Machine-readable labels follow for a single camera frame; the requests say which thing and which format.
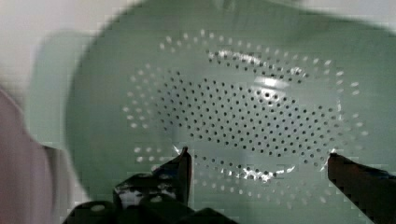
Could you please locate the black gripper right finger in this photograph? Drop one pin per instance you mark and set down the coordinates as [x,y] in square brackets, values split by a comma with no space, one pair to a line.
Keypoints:
[372,190]

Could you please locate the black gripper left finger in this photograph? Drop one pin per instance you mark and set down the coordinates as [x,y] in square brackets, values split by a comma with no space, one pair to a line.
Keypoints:
[172,179]

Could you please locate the green perforated strainer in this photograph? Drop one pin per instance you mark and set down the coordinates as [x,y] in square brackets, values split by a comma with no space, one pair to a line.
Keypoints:
[260,94]

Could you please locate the pink round plate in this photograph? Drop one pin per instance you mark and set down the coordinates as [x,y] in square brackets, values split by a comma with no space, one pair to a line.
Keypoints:
[35,184]

